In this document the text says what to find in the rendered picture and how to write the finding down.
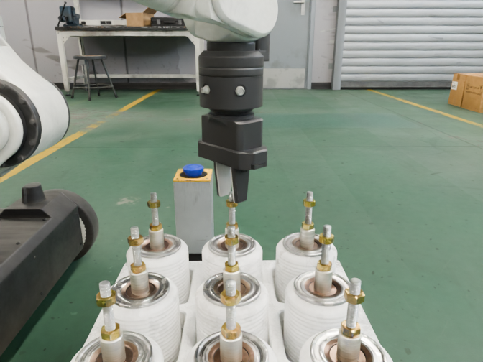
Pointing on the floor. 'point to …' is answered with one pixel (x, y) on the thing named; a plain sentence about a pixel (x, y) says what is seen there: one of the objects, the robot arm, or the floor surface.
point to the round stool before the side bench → (88, 75)
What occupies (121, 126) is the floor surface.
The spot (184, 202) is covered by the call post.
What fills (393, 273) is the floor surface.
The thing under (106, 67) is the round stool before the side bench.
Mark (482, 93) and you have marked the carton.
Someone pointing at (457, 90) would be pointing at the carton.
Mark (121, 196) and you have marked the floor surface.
